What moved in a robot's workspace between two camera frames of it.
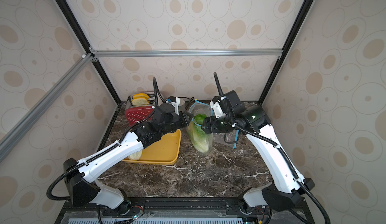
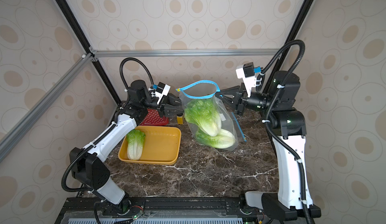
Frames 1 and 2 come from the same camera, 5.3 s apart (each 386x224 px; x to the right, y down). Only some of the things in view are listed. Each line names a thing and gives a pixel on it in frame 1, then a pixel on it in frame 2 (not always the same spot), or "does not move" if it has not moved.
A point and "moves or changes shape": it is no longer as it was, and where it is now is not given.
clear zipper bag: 202,142 moves or changes shape
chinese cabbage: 200,140 → 225,139
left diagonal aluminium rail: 44,103 does not move
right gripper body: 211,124 → 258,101
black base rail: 184,210 does not move
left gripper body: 177,121 → 152,105
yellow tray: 166,151 does not move
